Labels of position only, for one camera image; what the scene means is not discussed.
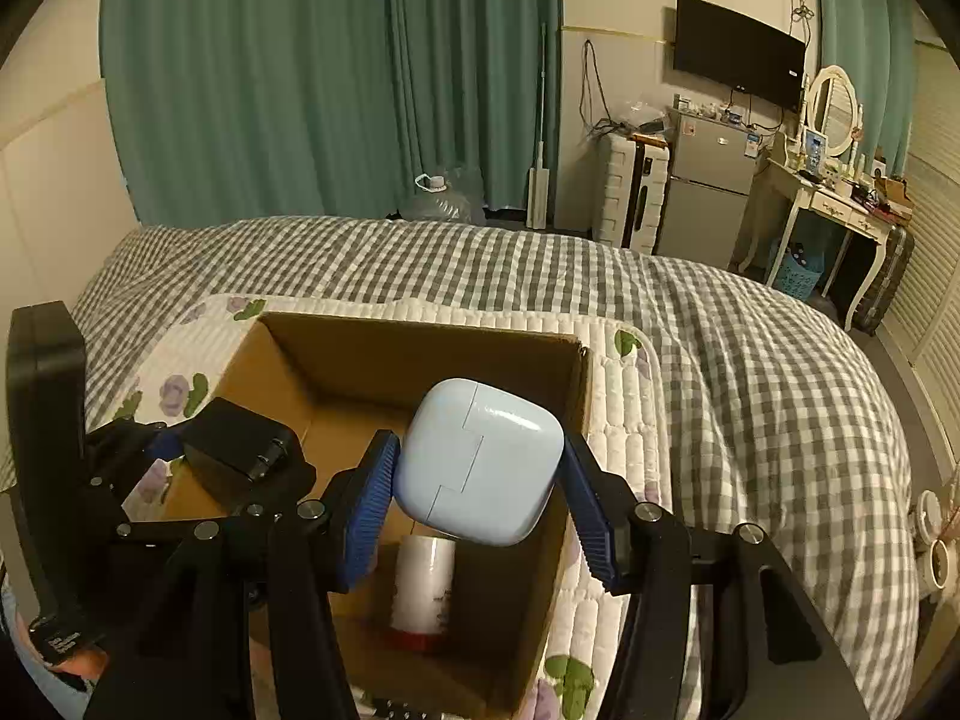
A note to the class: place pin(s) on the black charger box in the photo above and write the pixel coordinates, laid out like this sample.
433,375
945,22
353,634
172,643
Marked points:
240,446

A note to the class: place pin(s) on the person's blue jeans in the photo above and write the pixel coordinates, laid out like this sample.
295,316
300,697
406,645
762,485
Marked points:
22,667

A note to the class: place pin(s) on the wide green curtain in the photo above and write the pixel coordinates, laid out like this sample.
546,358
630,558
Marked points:
247,75

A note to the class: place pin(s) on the dark hard suitcase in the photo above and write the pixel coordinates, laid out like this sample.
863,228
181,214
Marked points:
889,277

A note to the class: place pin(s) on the white oval mirror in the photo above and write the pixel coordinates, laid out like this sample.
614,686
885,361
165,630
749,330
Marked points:
831,109

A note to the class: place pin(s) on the narrow green curtain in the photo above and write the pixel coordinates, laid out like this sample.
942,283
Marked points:
862,37

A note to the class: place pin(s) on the white cup with red base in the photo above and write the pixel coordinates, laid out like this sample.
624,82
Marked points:
424,585

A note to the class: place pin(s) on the brown cardboard box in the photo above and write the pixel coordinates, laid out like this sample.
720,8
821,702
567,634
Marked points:
450,375

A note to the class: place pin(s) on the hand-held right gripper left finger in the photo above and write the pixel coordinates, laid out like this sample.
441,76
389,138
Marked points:
369,514

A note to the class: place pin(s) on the clear water jug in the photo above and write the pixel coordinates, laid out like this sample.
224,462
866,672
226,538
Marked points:
442,202

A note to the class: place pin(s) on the white flat mop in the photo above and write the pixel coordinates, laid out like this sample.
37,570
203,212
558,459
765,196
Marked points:
540,180

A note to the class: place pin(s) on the blue plastic basket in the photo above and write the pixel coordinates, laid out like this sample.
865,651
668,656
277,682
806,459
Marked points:
795,270

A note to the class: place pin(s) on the black wall television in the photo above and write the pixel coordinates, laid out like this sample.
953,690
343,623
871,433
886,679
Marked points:
739,52

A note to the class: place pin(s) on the white louvred wardrobe doors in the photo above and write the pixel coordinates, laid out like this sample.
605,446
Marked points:
930,240

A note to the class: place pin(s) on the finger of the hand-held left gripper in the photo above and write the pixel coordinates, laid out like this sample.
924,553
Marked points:
247,511
166,444

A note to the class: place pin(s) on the small framed picture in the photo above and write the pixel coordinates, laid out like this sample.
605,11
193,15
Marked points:
814,144

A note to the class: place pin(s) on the grey refrigerator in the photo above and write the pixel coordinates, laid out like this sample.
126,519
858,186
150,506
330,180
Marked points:
709,180

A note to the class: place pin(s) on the white ribbed suitcase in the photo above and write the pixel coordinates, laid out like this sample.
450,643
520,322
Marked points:
626,191

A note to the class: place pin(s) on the quilted floral mat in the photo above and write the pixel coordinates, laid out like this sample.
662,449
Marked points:
630,420

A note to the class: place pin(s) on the light blue earbud case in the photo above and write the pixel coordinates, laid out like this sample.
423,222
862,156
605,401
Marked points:
480,457

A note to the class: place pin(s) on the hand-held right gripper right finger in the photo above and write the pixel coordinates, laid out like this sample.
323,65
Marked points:
594,529

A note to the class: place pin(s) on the person's left hand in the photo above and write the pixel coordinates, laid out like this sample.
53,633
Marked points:
79,664

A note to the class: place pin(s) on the white vanity table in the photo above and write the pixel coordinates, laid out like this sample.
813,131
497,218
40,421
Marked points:
825,202

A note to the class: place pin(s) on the grey checked blanket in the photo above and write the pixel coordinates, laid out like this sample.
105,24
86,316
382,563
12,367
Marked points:
750,405

